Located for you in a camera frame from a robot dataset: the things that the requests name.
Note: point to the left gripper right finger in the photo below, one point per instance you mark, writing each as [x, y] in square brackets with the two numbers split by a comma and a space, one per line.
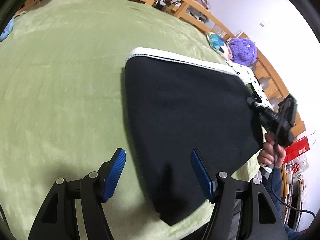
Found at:
[242, 209]

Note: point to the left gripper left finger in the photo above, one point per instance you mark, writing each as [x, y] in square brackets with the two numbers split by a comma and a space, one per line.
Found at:
[56, 218]

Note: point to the black pants with white stripe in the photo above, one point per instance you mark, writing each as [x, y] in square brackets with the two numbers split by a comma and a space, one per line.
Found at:
[177, 103]

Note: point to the blue sleeved forearm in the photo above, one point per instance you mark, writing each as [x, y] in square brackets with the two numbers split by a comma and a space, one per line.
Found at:
[273, 186]

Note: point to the person's right hand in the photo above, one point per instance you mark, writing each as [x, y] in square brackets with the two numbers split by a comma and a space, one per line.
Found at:
[268, 155]

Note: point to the red box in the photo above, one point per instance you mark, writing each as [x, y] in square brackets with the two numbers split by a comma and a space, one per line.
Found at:
[296, 149]

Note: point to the white dotted pillow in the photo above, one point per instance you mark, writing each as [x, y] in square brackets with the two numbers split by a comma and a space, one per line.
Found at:
[247, 76]

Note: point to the purple plush toy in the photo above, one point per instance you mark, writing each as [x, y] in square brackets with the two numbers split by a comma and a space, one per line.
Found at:
[244, 51]

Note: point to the green bed blanket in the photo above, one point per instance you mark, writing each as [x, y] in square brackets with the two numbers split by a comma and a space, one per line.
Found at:
[62, 106]

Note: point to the light blue towel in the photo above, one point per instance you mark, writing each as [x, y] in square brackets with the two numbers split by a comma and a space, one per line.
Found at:
[7, 30]

